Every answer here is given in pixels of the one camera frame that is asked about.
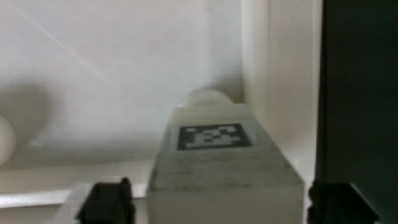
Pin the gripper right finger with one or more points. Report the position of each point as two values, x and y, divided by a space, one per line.
339 206

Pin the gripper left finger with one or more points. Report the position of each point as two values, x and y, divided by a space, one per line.
101 204

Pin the white table leg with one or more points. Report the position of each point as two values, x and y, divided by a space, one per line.
223 181

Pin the white square tabletop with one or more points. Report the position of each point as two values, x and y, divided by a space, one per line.
106 58

